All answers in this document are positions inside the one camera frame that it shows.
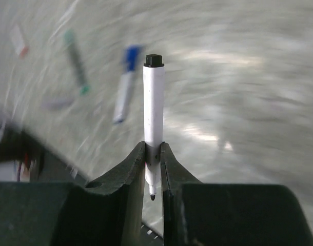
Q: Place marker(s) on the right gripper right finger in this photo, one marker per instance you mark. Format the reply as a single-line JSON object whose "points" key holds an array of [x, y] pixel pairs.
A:
{"points": [[196, 213]]}

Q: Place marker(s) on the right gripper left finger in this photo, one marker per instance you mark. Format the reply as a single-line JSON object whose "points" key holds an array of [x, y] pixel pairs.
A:
{"points": [[107, 211]]}

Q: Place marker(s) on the black white marker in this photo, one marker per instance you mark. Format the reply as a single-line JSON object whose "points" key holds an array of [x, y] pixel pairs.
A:
{"points": [[153, 95]]}

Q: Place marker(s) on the blue white marker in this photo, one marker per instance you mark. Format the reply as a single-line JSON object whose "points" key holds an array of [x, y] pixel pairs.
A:
{"points": [[130, 58]]}

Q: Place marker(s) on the purple pen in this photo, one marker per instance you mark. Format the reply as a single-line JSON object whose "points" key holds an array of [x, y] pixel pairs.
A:
{"points": [[57, 103]]}

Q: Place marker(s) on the green pen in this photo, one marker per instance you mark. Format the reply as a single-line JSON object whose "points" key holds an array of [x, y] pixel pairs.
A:
{"points": [[76, 61]]}

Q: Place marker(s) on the red white marker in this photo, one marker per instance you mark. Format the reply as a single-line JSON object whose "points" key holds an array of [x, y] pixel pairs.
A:
{"points": [[18, 41]]}

